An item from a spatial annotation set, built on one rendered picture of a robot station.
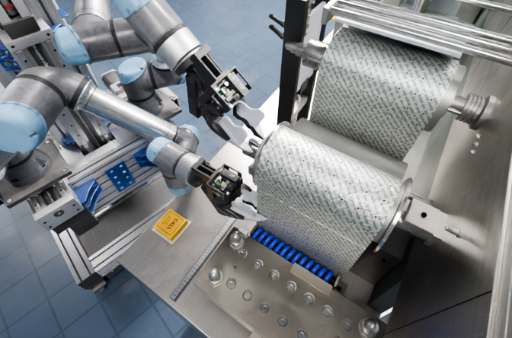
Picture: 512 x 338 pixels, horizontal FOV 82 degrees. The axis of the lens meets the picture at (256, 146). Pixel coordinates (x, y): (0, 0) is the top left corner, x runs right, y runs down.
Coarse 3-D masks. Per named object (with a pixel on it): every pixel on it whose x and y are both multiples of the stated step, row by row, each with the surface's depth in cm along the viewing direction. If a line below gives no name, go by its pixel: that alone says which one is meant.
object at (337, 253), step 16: (272, 208) 64; (288, 208) 59; (272, 224) 69; (288, 224) 64; (304, 224) 60; (320, 224) 56; (288, 240) 70; (304, 240) 65; (320, 240) 61; (336, 240) 57; (320, 256) 66; (336, 256) 62; (352, 256) 58; (336, 272) 67
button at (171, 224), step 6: (168, 210) 89; (162, 216) 88; (168, 216) 88; (174, 216) 88; (180, 216) 88; (162, 222) 86; (168, 222) 86; (174, 222) 86; (180, 222) 86; (186, 222) 87; (156, 228) 85; (162, 228) 85; (168, 228) 85; (174, 228) 85; (180, 228) 86; (168, 234) 84; (174, 234) 84
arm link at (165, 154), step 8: (152, 144) 77; (160, 144) 76; (168, 144) 76; (176, 144) 78; (152, 152) 76; (160, 152) 75; (168, 152) 75; (176, 152) 75; (184, 152) 75; (152, 160) 76; (160, 160) 75; (168, 160) 74; (176, 160) 73; (160, 168) 78; (168, 168) 74; (168, 176) 79
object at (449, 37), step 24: (336, 0) 60; (360, 0) 61; (360, 24) 58; (384, 24) 55; (408, 24) 56; (432, 24) 54; (456, 24) 55; (432, 48) 53; (456, 48) 51; (480, 48) 50; (504, 48) 50
